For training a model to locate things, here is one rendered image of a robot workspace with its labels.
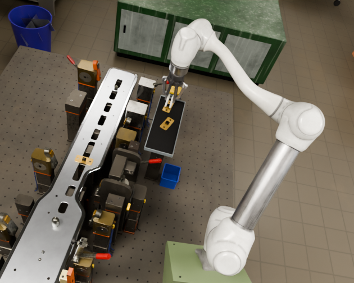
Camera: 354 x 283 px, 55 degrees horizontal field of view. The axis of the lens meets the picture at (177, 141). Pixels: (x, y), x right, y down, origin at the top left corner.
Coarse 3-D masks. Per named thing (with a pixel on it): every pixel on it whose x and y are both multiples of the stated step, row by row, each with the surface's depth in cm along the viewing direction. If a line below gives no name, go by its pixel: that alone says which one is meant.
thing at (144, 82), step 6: (144, 78) 201; (138, 84) 198; (144, 84) 198; (150, 84) 199; (138, 90) 201; (144, 90) 200; (150, 90) 199; (138, 96) 204; (144, 96) 204; (150, 96) 203; (144, 102) 208; (150, 108) 217; (144, 126) 224
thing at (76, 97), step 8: (72, 96) 185; (80, 96) 186; (72, 104) 182; (80, 104) 183; (72, 112) 185; (80, 112) 187; (72, 120) 191; (80, 120) 193; (72, 128) 196; (72, 136) 203
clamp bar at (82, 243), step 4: (72, 240) 120; (76, 240) 121; (80, 240) 122; (84, 240) 121; (72, 244) 120; (80, 244) 121; (84, 244) 120; (88, 244) 122; (80, 248) 120; (76, 252) 124; (80, 252) 123; (76, 256) 127
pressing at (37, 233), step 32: (96, 96) 193; (128, 96) 198; (96, 128) 179; (64, 160) 164; (96, 160) 167; (64, 192) 154; (32, 224) 142; (64, 224) 145; (32, 256) 134; (64, 256) 137
